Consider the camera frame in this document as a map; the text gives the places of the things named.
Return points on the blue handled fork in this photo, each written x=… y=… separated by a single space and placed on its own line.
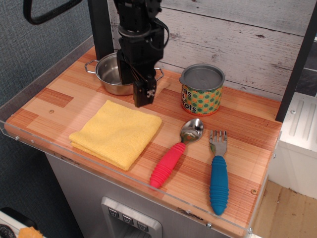
x=219 y=190

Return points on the small steel pot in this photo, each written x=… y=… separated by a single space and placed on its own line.
x=106 y=70

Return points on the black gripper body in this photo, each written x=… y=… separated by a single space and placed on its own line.
x=143 y=46

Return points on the patterned peas carrots can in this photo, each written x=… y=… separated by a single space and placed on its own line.
x=202 y=86

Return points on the black post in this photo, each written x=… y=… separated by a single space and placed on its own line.
x=101 y=28
x=298 y=66

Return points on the silver button panel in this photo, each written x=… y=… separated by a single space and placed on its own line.
x=125 y=222

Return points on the orange object at corner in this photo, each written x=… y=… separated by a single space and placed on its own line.
x=29 y=232

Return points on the grey toy cabinet front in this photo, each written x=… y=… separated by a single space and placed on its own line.
x=84 y=189

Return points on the white toy appliance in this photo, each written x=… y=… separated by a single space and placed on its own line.
x=294 y=162

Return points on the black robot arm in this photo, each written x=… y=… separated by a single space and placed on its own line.
x=134 y=15

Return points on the yellow folded towel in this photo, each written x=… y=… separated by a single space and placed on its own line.
x=116 y=134

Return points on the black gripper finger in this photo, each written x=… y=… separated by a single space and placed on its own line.
x=144 y=92
x=125 y=71

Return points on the red handled spoon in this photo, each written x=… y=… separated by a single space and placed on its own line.
x=190 y=132

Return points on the black right post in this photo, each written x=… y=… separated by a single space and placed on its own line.
x=298 y=66

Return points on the black left post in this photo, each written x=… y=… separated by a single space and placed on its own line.
x=101 y=28

